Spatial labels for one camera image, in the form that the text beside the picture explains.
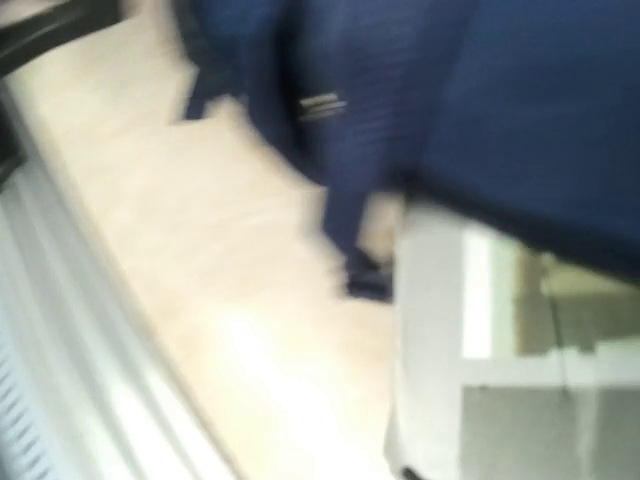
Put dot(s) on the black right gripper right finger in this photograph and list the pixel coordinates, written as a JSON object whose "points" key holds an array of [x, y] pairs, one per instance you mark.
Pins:
{"points": [[32, 28]]}

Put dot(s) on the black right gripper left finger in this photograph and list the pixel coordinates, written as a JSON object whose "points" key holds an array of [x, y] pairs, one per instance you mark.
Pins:
{"points": [[11, 152]]}

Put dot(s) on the grey ianra book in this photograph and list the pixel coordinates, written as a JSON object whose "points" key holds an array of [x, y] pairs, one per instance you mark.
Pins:
{"points": [[508, 363]]}

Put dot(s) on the navy blue student backpack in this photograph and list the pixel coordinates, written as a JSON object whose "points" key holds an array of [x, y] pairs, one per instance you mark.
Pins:
{"points": [[523, 115]]}

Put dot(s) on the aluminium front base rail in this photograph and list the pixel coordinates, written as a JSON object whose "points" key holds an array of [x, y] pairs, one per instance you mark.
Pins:
{"points": [[111, 405]]}

